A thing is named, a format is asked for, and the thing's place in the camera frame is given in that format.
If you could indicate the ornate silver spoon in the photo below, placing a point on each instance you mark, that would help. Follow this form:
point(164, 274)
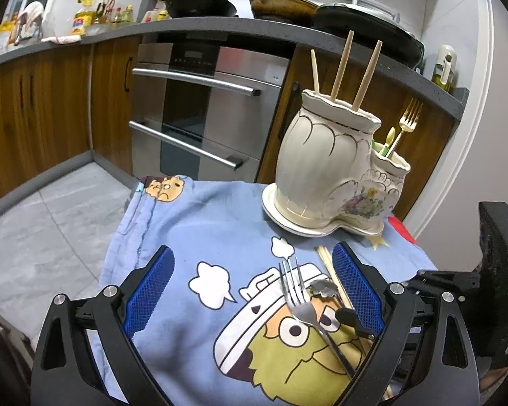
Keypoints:
point(321, 291)

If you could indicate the oil bottle with white dispenser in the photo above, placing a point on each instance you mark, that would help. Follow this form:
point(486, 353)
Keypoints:
point(444, 67)

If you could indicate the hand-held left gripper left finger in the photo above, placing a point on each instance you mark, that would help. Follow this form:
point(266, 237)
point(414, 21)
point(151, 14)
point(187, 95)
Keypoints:
point(148, 292)

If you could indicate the large black lidded pan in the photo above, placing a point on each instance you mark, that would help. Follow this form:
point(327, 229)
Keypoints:
point(364, 29)

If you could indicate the row of sauce bottles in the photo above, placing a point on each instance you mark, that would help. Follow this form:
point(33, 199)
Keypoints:
point(120, 15)

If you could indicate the blue cartoon printed cloth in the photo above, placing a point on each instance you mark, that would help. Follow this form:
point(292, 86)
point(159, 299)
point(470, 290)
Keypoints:
point(220, 237)

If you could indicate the person's right forearm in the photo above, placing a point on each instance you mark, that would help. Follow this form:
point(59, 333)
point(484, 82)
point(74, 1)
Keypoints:
point(503, 375)

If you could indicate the cream floral ceramic utensil holder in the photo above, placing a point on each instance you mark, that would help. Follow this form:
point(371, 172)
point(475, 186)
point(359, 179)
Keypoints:
point(321, 169)

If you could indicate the silver fork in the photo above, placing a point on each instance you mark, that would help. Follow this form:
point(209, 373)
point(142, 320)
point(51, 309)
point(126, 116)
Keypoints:
point(302, 308)

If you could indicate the stainless steel oven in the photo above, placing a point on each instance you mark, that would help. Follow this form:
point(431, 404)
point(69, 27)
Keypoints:
point(203, 105)

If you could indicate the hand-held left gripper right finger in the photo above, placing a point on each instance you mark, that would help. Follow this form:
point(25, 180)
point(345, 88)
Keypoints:
point(357, 292)

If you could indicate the gold fork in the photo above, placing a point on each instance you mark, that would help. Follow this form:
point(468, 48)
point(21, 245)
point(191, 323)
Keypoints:
point(410, 116)

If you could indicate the black wok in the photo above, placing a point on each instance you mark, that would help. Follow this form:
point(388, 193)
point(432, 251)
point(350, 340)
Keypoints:
point(199, 0)

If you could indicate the cream ceramic tray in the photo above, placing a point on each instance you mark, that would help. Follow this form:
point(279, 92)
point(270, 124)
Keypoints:
point(288, 215)

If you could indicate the grey kitchen counter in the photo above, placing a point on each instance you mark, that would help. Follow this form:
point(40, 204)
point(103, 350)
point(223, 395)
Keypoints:
point(194, 25)

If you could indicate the white towel on rack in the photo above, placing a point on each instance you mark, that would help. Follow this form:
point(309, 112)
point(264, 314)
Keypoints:
point(31, 17)

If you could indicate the yellow food packet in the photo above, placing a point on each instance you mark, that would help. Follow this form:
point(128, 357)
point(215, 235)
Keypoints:
point(2, 38)

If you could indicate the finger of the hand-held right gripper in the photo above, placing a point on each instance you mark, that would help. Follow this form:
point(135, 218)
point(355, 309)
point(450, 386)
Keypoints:
point(455, 281)
point(347, 317)

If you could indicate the yellow cooking oil bottle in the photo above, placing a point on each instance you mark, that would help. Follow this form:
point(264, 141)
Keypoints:
point(83, 23)

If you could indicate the white cloth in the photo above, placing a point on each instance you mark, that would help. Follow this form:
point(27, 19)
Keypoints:
point(61, 39)

